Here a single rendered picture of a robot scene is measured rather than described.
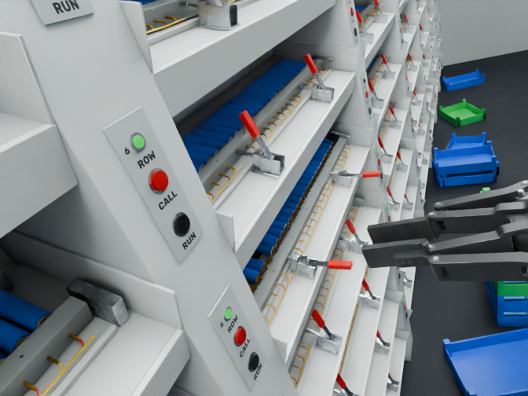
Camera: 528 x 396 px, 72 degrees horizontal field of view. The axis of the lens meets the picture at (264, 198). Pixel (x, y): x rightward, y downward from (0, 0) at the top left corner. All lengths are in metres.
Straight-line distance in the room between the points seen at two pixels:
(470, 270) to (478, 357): 1.17
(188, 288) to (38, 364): 0.12
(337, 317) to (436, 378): 0.78
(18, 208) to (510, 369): 1.47
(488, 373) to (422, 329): 0.26
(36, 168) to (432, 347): 1.47
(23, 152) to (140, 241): 0.10
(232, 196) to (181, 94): 0.16
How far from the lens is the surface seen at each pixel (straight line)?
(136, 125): 0.29
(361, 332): 0.98
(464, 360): 1.55
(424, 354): 1.56
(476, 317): 1.66
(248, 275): 0.57
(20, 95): 0.26
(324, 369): 0.72
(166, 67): 0.33
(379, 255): 0.44
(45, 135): 0.25
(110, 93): 0.28
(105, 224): 0.29
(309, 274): 0.59
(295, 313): 0.55
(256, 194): 0.46
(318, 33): 0.89
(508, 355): 1.57
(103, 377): 0.33
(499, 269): 0.39
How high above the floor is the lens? 1.28
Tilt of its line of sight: 28 degrees down
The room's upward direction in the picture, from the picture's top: 20 degrees counter-clockwise
